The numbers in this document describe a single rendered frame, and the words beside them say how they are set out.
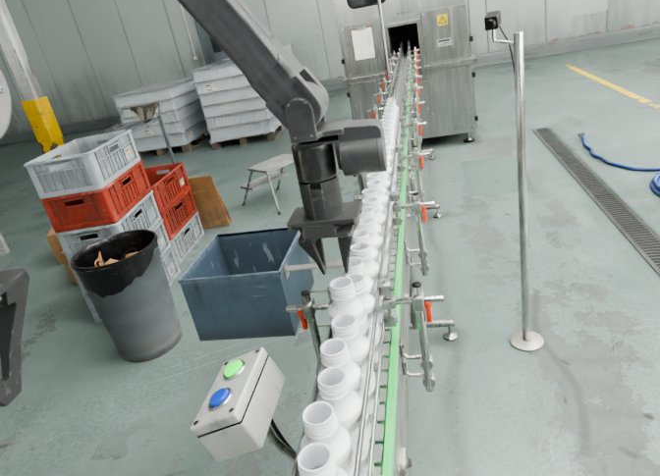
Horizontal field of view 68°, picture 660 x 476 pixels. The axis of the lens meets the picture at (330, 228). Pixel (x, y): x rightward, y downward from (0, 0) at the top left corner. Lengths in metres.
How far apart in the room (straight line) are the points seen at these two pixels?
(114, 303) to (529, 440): 2.04
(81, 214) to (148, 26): 9.38
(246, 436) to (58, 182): 2.68
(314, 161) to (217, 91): 6.94
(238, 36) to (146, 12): 11.73
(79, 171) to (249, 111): 4.60
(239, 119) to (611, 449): 6.47
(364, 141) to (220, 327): 1.01
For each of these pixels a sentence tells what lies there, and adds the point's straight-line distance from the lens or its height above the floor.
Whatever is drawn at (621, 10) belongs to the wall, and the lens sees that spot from 11.64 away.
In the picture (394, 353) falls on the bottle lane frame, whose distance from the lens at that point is 0.92.
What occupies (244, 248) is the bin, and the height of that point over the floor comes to 0.89.
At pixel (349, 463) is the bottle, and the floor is 1.10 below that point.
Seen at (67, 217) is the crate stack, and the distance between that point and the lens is 3.34.
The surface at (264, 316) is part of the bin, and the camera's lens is 1.48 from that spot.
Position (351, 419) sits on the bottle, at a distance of 0.65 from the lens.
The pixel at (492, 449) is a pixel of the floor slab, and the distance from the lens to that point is 2.09.
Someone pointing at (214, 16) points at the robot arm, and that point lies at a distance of 0.66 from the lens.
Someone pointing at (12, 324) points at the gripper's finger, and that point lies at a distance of 0.36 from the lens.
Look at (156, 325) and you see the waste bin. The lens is 2.91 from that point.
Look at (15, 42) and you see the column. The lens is 11.16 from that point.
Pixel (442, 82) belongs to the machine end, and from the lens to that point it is 5.53.
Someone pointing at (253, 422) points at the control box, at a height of 1.09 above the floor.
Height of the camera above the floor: 1.57
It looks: 23 degrees down
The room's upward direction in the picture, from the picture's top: 11 degrees counter-clockwise
